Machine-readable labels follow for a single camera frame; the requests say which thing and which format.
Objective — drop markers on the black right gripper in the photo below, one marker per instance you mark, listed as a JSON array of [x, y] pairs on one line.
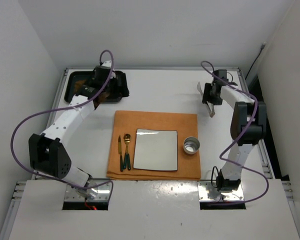
[[207, 97]]

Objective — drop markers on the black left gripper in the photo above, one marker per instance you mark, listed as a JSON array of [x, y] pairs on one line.
[[120, 85]]

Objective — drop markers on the metal serving tongs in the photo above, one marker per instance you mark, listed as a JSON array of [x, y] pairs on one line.
[[210, 109]]

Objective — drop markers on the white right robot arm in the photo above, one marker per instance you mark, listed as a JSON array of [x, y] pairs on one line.
[[248, 127]]

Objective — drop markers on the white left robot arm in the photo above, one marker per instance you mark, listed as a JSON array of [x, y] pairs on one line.
[[47, 151]]

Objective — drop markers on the black plastic tray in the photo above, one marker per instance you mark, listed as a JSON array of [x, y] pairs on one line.
[[74, 77]]

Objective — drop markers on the brown croissant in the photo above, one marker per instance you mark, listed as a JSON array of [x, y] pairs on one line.
[[79, 86]]

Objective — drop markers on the metal cup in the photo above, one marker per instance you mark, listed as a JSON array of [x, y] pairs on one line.
[[191, 145]]

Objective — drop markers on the white square plate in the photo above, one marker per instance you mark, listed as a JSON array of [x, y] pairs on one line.
[[156, 150]]

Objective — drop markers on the orange cloth placemat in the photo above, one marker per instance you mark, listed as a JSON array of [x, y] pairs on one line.
[[127, 122]]

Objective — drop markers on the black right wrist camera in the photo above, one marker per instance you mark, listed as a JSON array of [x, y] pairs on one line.
[[221, 73]]

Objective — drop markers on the gold knife green handle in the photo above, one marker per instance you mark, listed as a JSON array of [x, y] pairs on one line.
[[120, 154]]

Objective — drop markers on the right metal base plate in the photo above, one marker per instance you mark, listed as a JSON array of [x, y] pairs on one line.
[[209, 194]]

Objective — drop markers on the metal base plate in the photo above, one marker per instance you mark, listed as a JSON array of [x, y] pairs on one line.
[[209, 194], [101, 192]]

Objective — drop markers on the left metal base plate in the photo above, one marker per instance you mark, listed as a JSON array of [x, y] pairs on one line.
[[101, 192]]

